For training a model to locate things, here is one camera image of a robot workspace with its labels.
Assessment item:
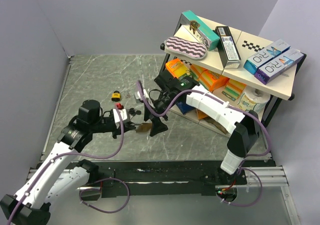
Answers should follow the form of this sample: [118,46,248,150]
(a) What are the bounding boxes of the black silver box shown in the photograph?
[215,26,241,69]

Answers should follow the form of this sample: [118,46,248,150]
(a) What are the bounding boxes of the brass padlock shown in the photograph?
[135,122,152,133]

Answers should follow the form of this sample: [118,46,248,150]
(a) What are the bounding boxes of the toilet paper roll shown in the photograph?
[237,86,271,114]

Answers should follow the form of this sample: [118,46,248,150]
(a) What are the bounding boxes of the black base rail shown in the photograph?
[62,159,276,198]

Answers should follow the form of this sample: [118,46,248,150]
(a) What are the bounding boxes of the striped sponge pack behind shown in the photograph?
[189,64,207,81]

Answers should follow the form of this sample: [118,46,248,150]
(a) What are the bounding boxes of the teal box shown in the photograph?
[180,10,220,51]

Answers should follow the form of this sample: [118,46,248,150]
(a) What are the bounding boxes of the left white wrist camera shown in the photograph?
[112,102,130,125]

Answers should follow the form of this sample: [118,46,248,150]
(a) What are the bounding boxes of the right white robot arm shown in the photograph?
[136,70,260,184]

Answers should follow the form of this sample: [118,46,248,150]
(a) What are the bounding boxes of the purple toothpaste box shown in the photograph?
[254,48,304,85]

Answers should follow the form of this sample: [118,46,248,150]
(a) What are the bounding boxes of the yellow padlock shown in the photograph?
[111,90,121,102]

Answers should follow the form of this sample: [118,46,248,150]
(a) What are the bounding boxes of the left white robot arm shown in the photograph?
[0,100,136,225]

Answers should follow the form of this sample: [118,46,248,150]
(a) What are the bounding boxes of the orange sponge pack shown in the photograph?
[198,70,229,92]

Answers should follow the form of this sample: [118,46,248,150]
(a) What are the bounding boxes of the black tiered shelf rack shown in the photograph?
[156,11,307,138]

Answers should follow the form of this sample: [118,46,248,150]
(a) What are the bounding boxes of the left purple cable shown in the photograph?
[6,109,125,225]

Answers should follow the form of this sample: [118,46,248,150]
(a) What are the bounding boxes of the orange green box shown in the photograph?
[165,58,191,80]

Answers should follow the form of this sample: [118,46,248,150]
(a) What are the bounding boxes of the blue toothpaste box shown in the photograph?
[243,39,291,75]

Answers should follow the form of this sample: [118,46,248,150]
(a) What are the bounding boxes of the black-headed keys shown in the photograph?
[128,108,142,118]

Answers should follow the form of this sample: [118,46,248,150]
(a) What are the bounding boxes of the striped sponge pack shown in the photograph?
[189,64,207,81]
[221,79,247,102]

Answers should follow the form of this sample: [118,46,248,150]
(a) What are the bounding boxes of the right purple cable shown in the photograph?
[136,79,272,158]

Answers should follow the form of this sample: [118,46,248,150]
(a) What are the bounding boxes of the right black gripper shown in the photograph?
[144,90,177,137]

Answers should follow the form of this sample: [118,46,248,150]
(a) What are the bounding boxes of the pink wavy eye mask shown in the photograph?
[164,36,208,60]

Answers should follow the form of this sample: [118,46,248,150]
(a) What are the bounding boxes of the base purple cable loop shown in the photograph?
[78,177,130,214]

